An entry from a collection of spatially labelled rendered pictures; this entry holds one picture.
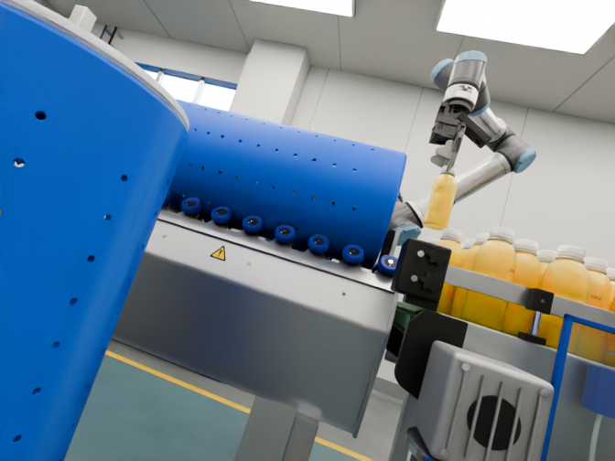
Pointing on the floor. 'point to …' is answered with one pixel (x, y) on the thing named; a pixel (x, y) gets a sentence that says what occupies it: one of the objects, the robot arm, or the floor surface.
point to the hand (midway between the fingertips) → (448, 170)
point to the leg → (300, 438)
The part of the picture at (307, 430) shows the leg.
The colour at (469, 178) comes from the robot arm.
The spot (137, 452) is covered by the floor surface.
